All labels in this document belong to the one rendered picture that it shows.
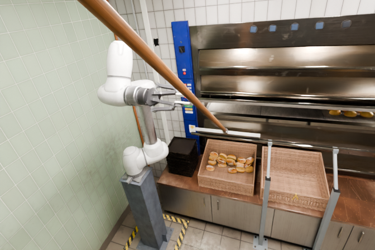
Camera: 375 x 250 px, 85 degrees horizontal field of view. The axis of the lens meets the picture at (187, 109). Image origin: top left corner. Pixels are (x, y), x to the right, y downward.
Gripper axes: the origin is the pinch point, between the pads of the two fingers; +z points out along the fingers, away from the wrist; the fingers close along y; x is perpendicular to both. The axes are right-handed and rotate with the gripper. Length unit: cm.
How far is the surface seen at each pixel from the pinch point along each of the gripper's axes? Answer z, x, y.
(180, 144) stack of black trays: -52, -144, 15
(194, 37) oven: -34, -89, -83
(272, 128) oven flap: 43, -153, -14
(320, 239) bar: 87, -154, 80
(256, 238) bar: 35, -181, 101
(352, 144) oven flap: 112, -156, -7
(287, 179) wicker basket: 60, -168, 35
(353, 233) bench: 111, -152, 68
